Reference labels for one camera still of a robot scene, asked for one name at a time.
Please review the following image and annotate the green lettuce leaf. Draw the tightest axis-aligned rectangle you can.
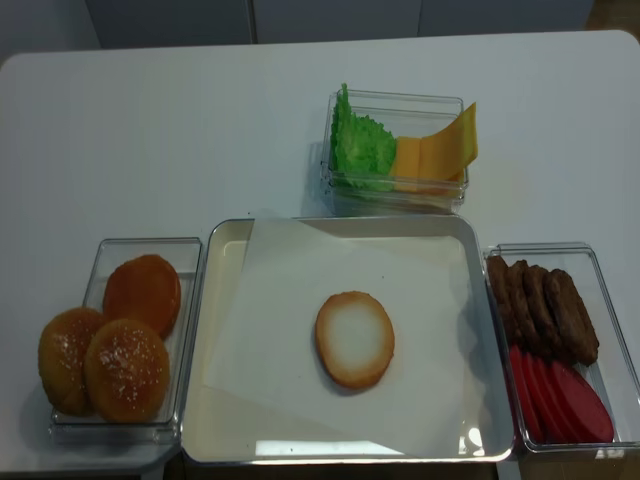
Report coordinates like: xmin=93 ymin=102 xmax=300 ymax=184
xmin=331 ymin=83 xmax=353 ymax=171
xmin=333 ymin=113 xmax=396 ymax=192

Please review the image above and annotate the clear lettuce cheese container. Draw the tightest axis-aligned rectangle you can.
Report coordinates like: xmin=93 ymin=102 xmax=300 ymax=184
xmin=320 ymin=87 xmax=470 ymax=216

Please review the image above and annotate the left yellow cheese slice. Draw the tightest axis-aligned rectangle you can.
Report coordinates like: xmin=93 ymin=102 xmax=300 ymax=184
xmin=392 ymin=136 xmax=421 ymax=179

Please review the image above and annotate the tall leaning cheese slice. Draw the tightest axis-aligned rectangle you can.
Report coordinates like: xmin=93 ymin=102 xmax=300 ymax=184
xmin=419 ymin=103 xmax=478 ymax=181

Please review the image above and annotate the white parchment paper sheet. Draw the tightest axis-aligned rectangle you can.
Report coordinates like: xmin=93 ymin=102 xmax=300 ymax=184
xmin=205 ymin=216 xmax=482 ymax=458

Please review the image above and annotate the green lettuce leaf in container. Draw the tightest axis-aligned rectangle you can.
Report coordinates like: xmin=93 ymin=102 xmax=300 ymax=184
xmin=333 ymin=113 xmax=396 ymax=192

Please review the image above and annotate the white metal tray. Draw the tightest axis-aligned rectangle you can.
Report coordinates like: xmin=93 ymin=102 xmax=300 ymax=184
xmin=182 ymin=214 xmax=514 ymax=464

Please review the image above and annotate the bottom bun half on tray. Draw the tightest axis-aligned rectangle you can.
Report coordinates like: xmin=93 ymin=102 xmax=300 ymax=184
xmin=314 ymin=291 xmax=395 ymax=390

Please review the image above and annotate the clear bun container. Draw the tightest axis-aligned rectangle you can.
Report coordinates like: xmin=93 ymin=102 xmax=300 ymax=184
xmin=50 ymin=237 xmax=203 ymax=445

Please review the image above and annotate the plain orange bun half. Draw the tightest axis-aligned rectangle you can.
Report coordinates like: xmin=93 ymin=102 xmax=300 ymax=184
xmin=102 ymin=254 xmax=182 ymax=339

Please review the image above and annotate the leftmost brown meat patty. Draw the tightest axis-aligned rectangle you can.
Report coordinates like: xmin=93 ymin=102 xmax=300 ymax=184
xmin=487 ymin=256 xmax=523 ymax=347

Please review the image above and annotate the brown meat patty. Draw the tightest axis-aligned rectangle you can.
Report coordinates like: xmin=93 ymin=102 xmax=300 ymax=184
xmin=507 ymin=260 xmax=548 ymax=356
xmin=523 ymin=265 xmax=573 ymax=364
xmin=487 ymin=256 xmax=523 ymax=347
xmin=543 ymin=269 xmax=599 ymax=366

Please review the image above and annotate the right sesame bun top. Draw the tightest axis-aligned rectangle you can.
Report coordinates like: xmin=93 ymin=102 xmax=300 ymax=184
xmin=83 ymin=319 xmax=170 ymax=423

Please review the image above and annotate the sesame bun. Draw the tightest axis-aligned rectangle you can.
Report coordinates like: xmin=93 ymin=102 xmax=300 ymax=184
xmin=38 ymin=307 xmax=107 ymax=417
xmin=83 ymin=319 xmax=170 ymax=423

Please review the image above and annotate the leftmost red tomato slice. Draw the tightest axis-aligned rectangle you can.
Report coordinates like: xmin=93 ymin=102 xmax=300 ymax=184
xmin=509 ymin=345 xmax=545 ymax=443

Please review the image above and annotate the red tomato slice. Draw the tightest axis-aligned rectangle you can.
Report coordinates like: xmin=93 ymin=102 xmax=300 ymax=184
xmin=531 ymin=357 xmax=579 ymax=444
xmin=523 ymin=353 xmax=566 ymax=443
xmin=509 ymin=345 xmax=545 ymax=443
xmin=548 ymin=361 xmax=614 ymax=443

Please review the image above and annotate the rightmost brown meat patty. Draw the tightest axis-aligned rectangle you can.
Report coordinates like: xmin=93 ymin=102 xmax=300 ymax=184
xmin=543 ymin=269 xmax=599 ymax=366

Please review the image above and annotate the left sesame bun top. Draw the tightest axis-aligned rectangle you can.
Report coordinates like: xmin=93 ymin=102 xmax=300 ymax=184
xmin=38 ymin=307 xmax=107 ymax=417

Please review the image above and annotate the clear patty tomato container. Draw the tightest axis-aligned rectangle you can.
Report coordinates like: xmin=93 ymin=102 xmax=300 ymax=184
xmin=483 ymin=242 xmax=639 ymax=458

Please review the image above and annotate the rightmost red tomato slice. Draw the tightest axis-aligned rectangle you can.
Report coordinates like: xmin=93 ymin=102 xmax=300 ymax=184
xmin=548 ymin=361 xmax=614 ymax=443

